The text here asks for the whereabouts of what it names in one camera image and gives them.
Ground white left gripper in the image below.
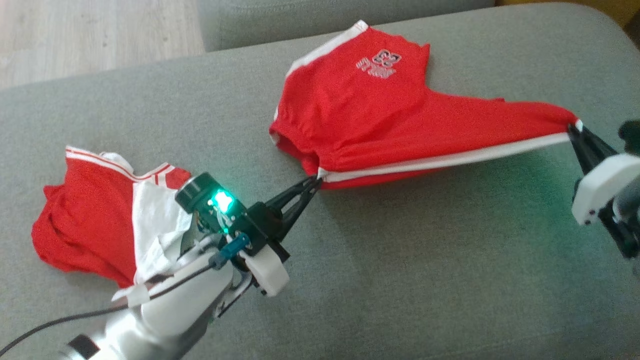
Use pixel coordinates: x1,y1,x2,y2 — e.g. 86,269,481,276
240,176,324,297

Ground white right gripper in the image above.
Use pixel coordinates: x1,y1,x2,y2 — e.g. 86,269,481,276
567,124,640,226

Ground red shorts with white stripe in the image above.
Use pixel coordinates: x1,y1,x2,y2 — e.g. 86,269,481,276
269,20,583,191

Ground red jersey with white sleeves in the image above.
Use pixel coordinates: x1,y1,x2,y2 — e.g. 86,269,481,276
31,145,198,290

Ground large grey sofa seat cushion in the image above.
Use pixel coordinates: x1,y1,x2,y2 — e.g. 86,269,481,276
0,2,640,360

